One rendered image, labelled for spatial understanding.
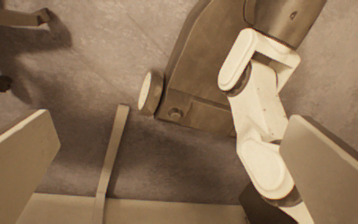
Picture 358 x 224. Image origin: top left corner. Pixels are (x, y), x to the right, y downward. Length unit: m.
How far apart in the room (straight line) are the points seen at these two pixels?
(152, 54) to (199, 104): 0.29
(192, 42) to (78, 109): 0.61
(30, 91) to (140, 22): 0.56
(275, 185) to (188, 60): 0.50
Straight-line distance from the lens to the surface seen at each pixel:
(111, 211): 1.45
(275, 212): 1.52
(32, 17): 0.85
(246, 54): 0.65
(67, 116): 1.08
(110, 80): 0.96
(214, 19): 0.75
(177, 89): 0.79
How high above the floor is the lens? 0.87
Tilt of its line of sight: 55 degrees down
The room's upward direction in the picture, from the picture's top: 161 degrees clockwise
